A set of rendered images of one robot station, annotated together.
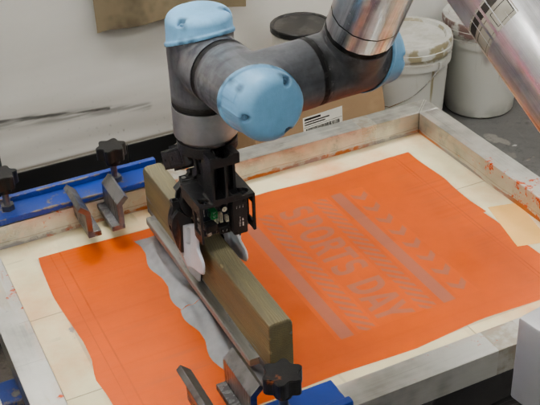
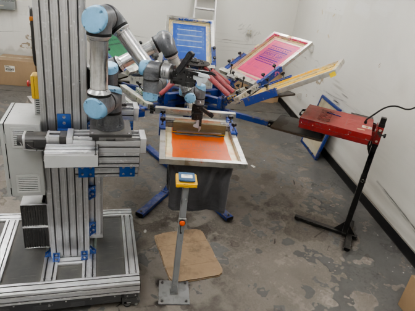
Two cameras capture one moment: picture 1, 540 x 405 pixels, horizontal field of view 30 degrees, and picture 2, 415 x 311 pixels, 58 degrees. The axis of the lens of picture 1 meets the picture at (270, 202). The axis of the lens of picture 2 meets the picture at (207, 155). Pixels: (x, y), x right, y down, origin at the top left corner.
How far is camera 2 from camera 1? 314 cm
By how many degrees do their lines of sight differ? 88
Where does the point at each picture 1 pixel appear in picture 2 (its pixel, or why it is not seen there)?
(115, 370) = not seen: hidden behind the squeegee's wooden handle
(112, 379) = not seen: hidden behind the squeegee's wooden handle
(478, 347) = (162, 139)
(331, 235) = (207, 146)
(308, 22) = not seen: outside the picture
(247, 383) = (167, 121)
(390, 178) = (222, 157)
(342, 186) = (223, 152)
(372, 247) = (200, 148)
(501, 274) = (181, 153)
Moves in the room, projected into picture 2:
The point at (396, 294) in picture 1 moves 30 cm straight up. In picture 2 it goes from (185, 145) to (189, 106)
